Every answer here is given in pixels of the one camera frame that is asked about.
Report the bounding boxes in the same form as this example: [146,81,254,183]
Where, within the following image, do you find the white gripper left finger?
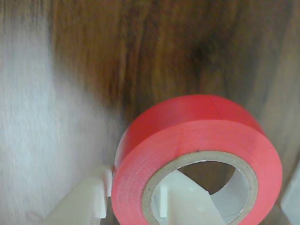
[43,164,113,225]

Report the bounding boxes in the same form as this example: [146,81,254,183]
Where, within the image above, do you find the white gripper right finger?
[152,170,225,225]

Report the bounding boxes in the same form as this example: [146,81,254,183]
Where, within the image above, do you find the red tape roll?
[111,94,283,225]

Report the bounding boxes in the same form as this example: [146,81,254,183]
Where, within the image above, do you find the clear plastic storage box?
[280,167,300,222]

